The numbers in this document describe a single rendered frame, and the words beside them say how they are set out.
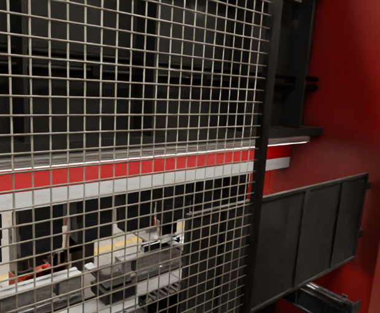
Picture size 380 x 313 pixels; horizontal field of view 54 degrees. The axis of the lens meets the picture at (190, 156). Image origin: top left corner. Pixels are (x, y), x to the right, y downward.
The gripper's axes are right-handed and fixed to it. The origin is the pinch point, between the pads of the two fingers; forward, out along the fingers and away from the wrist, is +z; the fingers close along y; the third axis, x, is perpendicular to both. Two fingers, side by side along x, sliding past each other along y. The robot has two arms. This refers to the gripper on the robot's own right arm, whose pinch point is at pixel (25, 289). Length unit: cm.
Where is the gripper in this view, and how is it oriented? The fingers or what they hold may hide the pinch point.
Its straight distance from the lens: 197.6
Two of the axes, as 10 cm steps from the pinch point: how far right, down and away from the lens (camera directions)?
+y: 7.7, -0.9, -6.4
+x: 6.3, -0.9, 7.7
